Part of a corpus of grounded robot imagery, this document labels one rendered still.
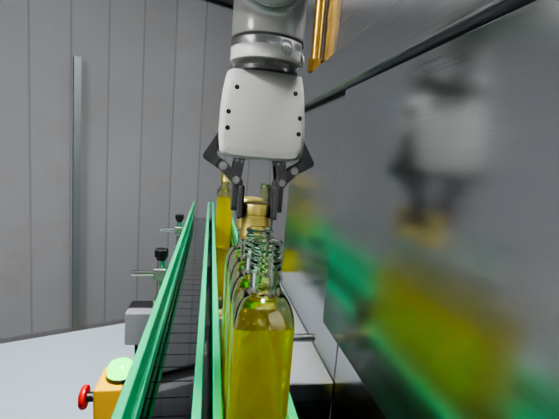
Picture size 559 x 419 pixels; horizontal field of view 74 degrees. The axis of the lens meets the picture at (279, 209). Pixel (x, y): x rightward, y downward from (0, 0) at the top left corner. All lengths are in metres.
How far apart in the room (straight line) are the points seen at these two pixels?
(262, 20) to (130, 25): 2.55
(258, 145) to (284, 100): 0.06
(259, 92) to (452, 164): 0.23
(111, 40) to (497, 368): 2.82
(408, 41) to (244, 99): 0.18
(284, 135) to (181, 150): 2.54
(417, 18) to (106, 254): 2.71
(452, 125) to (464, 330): 0.15
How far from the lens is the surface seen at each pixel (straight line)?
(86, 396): 0.78
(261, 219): 0.45
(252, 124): 0.43
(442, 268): 0.31
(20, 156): 2.80
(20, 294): 2.97
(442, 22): 0.38
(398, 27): 0.45
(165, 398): 0.60
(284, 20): 0.44
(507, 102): 0.28
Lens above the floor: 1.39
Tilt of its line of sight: 8 degrees down
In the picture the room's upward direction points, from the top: 5 degrees clockwise
